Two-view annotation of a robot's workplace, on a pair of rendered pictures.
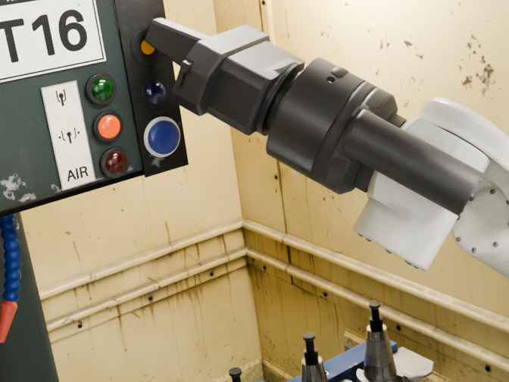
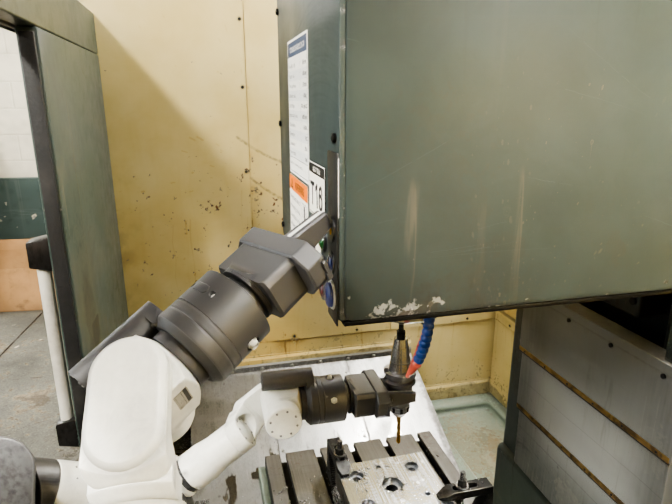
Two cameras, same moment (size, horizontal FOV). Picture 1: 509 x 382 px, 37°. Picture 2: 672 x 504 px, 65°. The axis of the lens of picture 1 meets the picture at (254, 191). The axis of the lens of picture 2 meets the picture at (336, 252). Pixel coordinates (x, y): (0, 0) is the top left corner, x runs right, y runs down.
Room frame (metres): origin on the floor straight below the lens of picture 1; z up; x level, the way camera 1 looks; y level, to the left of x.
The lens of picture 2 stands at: (0.86, -0.48, 1.86)
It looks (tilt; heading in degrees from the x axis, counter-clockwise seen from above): 16 degrees down; 109
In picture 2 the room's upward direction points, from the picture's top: straight up
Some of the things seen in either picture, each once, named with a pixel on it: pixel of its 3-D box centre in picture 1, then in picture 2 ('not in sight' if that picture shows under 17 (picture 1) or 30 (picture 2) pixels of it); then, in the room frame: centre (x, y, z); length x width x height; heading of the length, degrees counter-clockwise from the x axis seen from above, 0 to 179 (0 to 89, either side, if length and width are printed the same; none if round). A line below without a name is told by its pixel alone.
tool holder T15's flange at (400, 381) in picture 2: not in sight; (399, 374); (0.68, 0.44, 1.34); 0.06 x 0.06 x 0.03
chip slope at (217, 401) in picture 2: not in sight; (324, 437); (0.31, 0.99, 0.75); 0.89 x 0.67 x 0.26; 33
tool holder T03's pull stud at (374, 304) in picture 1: (375, 315); not in sight; (0.90, -0.14, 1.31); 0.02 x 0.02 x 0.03
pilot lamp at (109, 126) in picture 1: (108, 126); not in sight; (0.64, 0.11, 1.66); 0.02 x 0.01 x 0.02; 123
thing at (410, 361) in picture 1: (409, 364); not in sight; (0.93, -0.18, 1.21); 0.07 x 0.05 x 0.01; 33
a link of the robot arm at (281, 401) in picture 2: not in sight; (292, 399); (0.50, 0.31, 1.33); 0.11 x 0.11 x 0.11; 33
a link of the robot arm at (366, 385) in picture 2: not in sight; (351, 394); (0.60, 0.38, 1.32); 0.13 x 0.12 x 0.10; 123
